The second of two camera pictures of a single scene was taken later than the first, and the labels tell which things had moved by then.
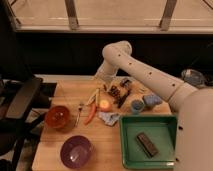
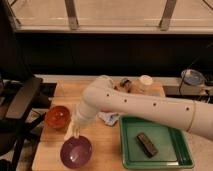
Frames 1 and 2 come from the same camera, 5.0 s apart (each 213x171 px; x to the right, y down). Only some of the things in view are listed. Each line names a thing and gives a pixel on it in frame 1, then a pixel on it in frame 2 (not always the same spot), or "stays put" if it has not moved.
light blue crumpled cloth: x=109 y=118 stays put
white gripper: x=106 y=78 -> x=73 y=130
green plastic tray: x=161 y=130 stays put
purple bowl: x=76 y=152 stays put
